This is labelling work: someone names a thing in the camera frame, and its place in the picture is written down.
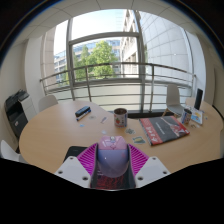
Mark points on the lilac and pink computer mouse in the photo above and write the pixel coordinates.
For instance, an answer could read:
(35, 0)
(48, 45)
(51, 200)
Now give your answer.
(112, 156)

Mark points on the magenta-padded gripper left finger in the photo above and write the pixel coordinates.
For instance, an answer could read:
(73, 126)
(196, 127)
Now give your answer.
(71, 171)

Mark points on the red magazine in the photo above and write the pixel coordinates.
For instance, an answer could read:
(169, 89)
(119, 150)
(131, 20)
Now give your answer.
(163, 130)

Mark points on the black mouse pad red print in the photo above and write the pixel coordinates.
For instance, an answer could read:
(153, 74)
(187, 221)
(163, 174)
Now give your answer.
(75, 151)

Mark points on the white chair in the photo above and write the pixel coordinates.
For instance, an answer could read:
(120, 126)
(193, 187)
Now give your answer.
(47, 102)
(10, 153)
(173, 100)

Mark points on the metal balcony railing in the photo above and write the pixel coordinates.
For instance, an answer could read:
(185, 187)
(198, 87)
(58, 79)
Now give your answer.
(110, 80)

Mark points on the black upright speaker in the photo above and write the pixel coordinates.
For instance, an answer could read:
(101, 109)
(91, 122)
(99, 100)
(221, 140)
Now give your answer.
(198, 99)

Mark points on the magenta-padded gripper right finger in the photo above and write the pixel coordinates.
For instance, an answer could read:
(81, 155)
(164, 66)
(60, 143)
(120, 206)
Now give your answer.
(153, 171)

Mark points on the black and white printer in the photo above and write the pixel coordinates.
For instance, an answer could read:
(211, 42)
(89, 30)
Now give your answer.
(16, 113)

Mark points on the red patterned mug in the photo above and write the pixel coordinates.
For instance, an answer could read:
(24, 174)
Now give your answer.
(120, 118)

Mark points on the small table sticker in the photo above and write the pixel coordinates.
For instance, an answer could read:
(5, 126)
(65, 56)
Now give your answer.
(130, 131)
(139, 140)

